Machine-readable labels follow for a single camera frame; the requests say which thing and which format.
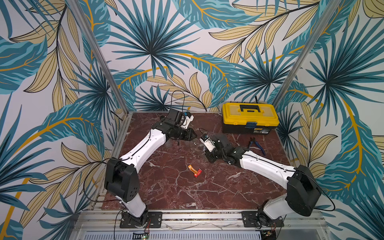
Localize red bottle label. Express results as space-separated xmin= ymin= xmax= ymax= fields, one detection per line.
xmin=194 ymin=169 xmax=202 ymax=178

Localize orange bottle label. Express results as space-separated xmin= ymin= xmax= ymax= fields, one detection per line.
xmin=188 ymin=165 xmax=198 ymax=174

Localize yellow and black toolbox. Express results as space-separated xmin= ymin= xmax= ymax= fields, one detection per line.
xmin=222 ymin=103 xmax=280 ymax=135

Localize aluminium front rail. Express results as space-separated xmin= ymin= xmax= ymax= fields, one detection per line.
xmin=70 ymin=209 xmax=333 ymax=240

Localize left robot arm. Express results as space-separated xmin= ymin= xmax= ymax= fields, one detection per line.
xmin=104 ymin=109 xmax=197 ymax=225

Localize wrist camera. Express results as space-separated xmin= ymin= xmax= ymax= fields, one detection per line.
xmin=181 ymin=112 xmax=194 ymax=130
xmin=200 ymin=134 xmax=216 ymax=153

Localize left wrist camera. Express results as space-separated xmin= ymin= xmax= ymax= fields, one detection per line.
xmin=181 ymin=112 xmax=194 ymax=130

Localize blue handled pliers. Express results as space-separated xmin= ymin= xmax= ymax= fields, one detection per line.
xmin=247 ymin=138 xmax=266 ymax=157

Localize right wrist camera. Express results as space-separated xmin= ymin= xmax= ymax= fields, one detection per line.
xmin=200 ymin=134 xmax=216 ymax=153

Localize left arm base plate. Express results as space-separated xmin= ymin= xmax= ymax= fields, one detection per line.
xmin=120 ymin=212 xmax=163 ymax=229

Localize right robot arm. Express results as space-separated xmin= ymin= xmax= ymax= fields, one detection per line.
xmin=200 ymin=134 xmax=322 ymax=227

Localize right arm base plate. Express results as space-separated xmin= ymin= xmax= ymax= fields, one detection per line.
xmin=241 ymin=211 xmax=284 ymax=229

